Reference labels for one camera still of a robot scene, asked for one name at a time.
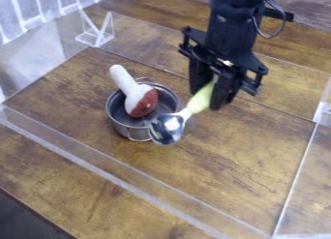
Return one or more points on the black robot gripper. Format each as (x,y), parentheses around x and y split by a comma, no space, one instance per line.
(220,51)

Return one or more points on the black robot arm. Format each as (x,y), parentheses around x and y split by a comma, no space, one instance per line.
(219,52)

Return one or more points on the plush mushroom toy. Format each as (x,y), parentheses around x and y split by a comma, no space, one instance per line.
(140,95)

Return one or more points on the small steel pot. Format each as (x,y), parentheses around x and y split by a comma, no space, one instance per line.
(134,128)

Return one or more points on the black strip on table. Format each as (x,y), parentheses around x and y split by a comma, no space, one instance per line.
(279,15)

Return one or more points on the clear acrylic triangular bracket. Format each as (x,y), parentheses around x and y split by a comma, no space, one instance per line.
(95,36)

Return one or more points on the clear acrylic enclosure wall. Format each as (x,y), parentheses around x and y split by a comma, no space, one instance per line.
(176,202)

